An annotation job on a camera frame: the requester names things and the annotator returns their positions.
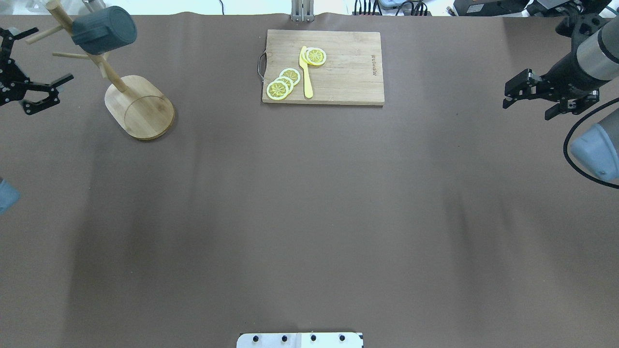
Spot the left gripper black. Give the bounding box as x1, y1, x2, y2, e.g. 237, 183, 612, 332
0, 27, 74, 116

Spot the wooden cup storage rack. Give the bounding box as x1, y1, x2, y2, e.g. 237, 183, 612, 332
26, 0, 176, 141

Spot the lemon slice front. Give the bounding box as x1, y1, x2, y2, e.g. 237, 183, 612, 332
265, 79, 291, 101

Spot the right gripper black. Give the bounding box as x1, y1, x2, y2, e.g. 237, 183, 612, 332
502, 69, 600, 120

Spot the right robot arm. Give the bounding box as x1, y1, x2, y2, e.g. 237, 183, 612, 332
502, 0, 619, 189

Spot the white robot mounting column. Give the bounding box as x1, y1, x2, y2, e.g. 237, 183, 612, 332
236, 332, 365, 348

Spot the yellow plastic knife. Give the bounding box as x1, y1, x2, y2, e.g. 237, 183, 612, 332
298, 46, 314, 99

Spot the wooden cutting board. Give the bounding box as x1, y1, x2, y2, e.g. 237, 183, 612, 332
262, 29, 385, 106

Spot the blue mug yellow inside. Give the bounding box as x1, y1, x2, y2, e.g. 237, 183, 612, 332
71, 6, 137, 55

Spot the aluminium frame post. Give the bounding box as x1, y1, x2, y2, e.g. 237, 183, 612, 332
290, 0, 315, 23

